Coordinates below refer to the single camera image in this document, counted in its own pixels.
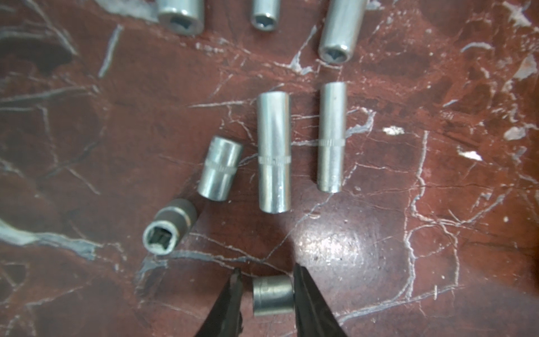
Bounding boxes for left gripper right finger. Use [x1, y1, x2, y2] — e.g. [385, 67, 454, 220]
[293, 263, 347, 337]

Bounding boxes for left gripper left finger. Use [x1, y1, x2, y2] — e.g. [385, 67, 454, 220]
[196, 268, 244, 337]

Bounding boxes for short silver socket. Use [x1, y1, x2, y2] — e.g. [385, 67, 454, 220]
[142, 199, 198, 256]
[253, 275, 294, 317]

